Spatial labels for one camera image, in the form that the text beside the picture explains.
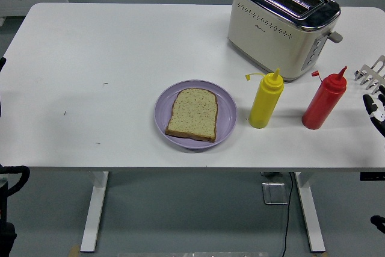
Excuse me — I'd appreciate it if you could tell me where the bread slice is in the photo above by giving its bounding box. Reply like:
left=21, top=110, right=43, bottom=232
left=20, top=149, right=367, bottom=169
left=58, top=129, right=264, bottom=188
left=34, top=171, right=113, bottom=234
left=164, top=87, right=218, bottom=143

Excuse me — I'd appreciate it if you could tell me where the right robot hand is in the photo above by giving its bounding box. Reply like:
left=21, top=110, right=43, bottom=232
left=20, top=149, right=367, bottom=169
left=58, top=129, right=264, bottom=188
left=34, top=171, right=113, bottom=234
left=362, top=85, right=385, bottom=137

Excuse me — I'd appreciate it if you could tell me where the yellow squeeze bottle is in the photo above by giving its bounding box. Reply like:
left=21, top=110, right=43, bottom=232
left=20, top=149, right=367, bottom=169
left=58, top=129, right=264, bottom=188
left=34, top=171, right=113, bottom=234
left=245, top=67, right=285, bottom=129

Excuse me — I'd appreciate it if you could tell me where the black table control box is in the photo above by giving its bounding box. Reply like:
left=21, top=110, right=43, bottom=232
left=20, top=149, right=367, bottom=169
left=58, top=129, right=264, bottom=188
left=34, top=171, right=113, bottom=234
left=360, top=172, right=385, bottom=182

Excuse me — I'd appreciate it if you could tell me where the silver floor socket plate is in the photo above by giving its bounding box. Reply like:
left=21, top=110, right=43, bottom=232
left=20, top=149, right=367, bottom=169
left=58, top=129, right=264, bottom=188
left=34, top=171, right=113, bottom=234
left=262, top=182, right=289, bottom=206

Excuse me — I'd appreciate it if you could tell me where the white table leg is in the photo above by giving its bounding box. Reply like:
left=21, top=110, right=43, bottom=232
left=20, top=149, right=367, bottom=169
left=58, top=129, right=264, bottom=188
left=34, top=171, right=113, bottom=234
left=80, top=171, right=109, bottom=254
left=294, top=172, right=327, bottom=253

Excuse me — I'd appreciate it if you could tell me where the black floor cable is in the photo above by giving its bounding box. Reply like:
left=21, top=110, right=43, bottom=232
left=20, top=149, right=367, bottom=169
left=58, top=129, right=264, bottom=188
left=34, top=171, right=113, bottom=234
left=281, top=172, right=294, bottom=257

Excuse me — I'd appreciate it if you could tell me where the purple plate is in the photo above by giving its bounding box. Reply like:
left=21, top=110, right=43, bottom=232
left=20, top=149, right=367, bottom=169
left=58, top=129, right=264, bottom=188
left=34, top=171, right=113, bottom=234
left=154, top=79, right=238, bottom=150

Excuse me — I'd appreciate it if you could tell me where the cream and chrome toaster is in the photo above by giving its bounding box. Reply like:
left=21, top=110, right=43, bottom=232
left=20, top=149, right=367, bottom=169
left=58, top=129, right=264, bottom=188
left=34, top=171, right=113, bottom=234
left=227, top=0, right=343, bottom=82

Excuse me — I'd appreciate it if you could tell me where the red squeeze bottle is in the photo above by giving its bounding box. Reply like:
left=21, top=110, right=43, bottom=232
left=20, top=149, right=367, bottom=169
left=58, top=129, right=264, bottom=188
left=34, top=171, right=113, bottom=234
left=301, top=66, right=348, bottom=131

